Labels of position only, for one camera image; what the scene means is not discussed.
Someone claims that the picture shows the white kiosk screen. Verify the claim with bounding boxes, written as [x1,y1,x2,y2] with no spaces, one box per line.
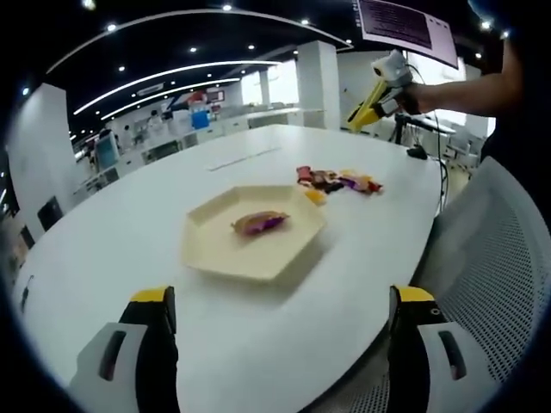
[95,133,121,167]

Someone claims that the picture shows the white mesh office chair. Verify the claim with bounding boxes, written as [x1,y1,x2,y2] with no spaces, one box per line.
[339,155,550,413]

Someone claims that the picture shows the hanging display screen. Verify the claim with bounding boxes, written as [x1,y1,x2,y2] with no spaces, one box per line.
[356,0,458,69]

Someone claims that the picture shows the purple tan snack packet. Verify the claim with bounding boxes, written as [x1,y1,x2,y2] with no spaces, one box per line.
[230,209,290,237]

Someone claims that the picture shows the black office chair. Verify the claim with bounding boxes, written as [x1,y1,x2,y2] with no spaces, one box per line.
[37,195,64,231]

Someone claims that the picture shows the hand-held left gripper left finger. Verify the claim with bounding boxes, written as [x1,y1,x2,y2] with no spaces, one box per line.
[64,284,180,413]

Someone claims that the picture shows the blue box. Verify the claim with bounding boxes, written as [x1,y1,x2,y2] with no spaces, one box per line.
[189,109,212,130]

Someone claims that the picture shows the black tripod stand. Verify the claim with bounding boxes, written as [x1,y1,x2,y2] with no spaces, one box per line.
[389,112,455,144]

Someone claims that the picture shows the white lab counter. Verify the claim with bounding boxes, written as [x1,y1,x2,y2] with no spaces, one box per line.
[75,105,331,197]

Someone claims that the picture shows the person's right hand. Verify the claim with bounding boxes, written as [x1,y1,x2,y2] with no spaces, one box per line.
[394,83,431,116]

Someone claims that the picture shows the white square pillar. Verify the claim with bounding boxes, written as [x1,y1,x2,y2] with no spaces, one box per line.
[8,81,77,236]
[296,40,340,130]

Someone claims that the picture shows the person's dark clothing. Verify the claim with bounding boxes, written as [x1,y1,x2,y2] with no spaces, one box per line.
[480,114,524,163]

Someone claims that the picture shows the black cable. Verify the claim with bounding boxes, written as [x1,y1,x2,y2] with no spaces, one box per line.
[404,64,451,214]

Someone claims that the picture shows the small black object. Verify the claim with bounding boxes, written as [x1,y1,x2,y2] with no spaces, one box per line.
[20,274,35,309]

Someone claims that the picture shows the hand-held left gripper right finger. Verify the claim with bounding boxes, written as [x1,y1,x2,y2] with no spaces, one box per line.
[387,284,492,413]

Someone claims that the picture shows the pile of snack packets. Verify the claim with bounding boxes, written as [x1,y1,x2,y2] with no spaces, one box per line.
[295,164,384,197]

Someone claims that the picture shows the cream hexagonal container tray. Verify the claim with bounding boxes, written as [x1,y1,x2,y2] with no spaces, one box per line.
[183,184,327,285]

